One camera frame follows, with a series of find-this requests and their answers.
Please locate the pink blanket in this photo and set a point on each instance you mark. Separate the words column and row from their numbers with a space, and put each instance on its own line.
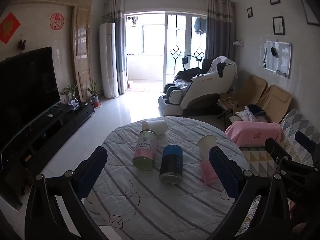
column 255, row 132

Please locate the pink and white cup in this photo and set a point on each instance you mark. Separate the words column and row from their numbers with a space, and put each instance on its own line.
column 208, row 160

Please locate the potted plant red pot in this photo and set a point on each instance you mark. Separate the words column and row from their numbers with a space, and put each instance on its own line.
column 94, row 93

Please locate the round table with striped cloth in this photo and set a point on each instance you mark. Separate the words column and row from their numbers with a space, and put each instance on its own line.
column 140, row 205

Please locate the wall whiteboard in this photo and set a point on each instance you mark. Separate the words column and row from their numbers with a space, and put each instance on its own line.
column 277, row 57

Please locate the white standing air conditioner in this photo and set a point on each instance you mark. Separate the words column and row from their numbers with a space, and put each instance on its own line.
column 108, row 60

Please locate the pink and green spray can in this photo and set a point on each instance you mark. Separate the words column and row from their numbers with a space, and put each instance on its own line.
column 145, row 148

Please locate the white towel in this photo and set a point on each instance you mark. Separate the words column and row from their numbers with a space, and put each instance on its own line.
column 220, row 65

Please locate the tan sofa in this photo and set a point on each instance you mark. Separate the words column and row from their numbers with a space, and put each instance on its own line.
column 270, row 97

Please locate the red round wall decoration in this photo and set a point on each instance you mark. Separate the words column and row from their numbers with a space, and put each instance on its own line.
column 57, row 21

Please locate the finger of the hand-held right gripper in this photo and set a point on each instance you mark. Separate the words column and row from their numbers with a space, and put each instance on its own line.
column 275, row 148
column 305, row 140

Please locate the glass globe ornament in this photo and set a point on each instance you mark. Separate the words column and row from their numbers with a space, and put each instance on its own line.
column 74, row 103

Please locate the white massage chair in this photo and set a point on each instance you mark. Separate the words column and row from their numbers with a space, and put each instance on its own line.
column 200, row 87

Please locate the dark cloth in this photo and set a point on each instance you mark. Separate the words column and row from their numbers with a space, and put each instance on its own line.
column 257, row 110

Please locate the black television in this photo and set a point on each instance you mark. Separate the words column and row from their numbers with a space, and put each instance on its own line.
column 25, row 92

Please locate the small wall figurine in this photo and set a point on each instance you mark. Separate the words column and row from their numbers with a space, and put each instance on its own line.
column 22, row 43

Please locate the wooden wall panel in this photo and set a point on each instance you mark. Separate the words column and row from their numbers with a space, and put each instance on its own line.
column 82, row 52

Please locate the black TV stand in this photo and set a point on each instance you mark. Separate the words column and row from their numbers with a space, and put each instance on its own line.
column 57, row 127

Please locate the folding side table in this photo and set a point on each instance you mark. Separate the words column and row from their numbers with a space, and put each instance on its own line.
column 228, row 102

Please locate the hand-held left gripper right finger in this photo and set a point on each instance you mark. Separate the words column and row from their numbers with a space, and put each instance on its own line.
column 225, row 172

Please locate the small black picture frame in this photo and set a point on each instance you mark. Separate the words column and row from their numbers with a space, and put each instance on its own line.
column 249, row 12

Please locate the red diamond wall poster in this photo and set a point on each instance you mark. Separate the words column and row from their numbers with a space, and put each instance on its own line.
column 8, row 27

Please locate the blue and black can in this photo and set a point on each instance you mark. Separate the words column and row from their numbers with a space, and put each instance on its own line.
column 171, row 163

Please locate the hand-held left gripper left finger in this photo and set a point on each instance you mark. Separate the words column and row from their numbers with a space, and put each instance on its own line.
column 93, row 170

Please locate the gooseneck phone holder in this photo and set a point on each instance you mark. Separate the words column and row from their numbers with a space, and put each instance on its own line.
column 191, row 60

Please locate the green leafy plant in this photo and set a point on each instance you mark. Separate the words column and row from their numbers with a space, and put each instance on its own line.
column 70, row 91

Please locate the printed pillow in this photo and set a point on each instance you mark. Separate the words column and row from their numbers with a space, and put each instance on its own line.
column 243, row 115

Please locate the sliding glass door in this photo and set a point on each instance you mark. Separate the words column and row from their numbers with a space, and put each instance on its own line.
column 185, row 47

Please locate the grey blue curtain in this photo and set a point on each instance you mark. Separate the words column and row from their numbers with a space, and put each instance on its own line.
column 220, row 32
column 118, row 42

